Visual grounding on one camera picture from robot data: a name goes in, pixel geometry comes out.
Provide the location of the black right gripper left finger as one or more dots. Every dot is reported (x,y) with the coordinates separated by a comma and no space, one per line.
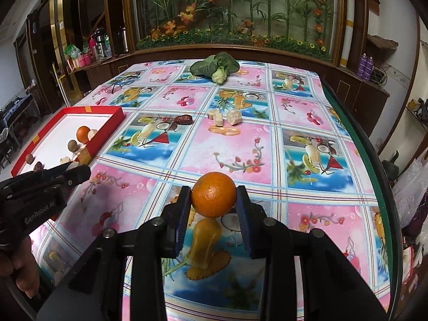
(163,236)

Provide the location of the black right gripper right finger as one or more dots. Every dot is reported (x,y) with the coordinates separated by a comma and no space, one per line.
(263,236)

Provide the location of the dark red jujube date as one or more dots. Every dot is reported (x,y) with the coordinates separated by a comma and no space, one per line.
(38,167)

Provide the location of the large orange tangerine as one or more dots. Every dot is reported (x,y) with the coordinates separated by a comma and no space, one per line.
(213,195)

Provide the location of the brown longan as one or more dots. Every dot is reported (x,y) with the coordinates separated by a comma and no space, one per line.
(29,158)
(72,146)

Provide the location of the left hand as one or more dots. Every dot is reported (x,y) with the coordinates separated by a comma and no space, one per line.
(24,264)

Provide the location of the red white tray box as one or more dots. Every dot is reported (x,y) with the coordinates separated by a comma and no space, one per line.
(49,144)

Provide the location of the orange in tray upper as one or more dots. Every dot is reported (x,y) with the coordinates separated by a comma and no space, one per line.
(82,134)

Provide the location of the colourful fruit print tablecloth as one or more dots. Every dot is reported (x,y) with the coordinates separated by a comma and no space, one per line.
(291,151)

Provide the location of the white plastic bag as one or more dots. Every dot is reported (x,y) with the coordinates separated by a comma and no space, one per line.
(409,190)

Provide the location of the bottles on left shelf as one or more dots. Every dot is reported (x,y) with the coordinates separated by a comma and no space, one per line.
(95,48)

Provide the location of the green leafy vegetable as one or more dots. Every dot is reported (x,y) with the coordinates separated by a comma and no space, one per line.
(217,67)

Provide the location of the purple bottles on shelf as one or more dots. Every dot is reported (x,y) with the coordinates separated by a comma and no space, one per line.
(365,67)

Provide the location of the flower aquarium display cabinet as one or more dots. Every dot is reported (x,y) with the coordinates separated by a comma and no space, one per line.
(310,27)

